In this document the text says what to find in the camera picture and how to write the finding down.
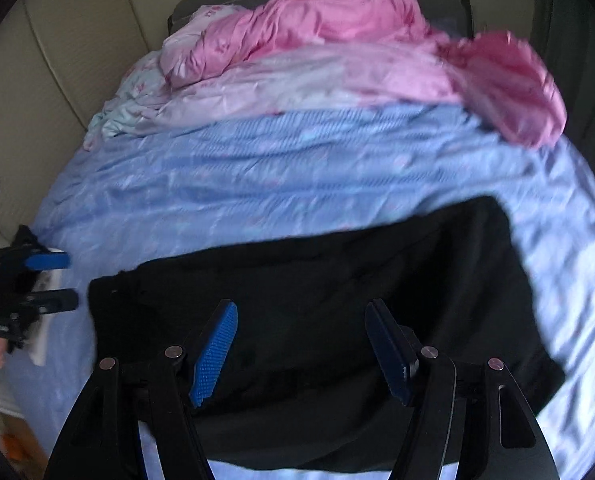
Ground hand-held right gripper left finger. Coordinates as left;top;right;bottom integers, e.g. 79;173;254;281
48;299;239;480

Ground white wardrobe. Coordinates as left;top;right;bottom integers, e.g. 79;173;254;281
0;0;178;201

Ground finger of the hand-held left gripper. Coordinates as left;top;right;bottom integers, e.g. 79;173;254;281
20;289;79;315
15;226;72;272

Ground grey-green curtain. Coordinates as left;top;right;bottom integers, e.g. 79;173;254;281
532;0;595;186

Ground blue patterned bed sheet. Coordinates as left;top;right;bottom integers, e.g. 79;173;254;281
2;105;595;480

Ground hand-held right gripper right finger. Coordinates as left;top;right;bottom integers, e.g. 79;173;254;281
365;298;561;480

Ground white folded cloth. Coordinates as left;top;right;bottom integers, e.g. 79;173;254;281
25;247;66;367

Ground pink quilt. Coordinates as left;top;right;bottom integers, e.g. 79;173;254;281
102;0;568;150

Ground light floral pillow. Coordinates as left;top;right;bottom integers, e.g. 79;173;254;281
85;4;248;152

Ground black pants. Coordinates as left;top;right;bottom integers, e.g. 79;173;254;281
86;195;567;471

